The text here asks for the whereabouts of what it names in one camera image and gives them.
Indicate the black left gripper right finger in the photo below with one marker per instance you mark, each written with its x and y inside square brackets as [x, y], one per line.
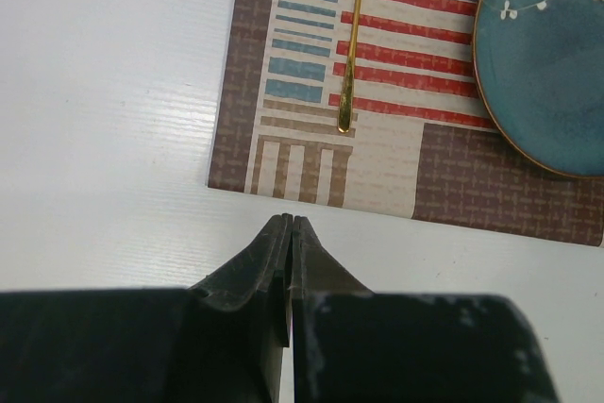
[316, 275]

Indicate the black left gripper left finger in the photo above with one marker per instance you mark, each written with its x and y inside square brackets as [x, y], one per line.
[246, 310]

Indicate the gold fork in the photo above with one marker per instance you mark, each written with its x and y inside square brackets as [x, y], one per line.
[345, 110]

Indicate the patchwork striped cloth placemat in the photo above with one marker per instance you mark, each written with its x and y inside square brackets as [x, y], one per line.
[421, 144]

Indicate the blue ceramic plate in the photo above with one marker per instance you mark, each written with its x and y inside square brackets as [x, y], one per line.
[539, 70]

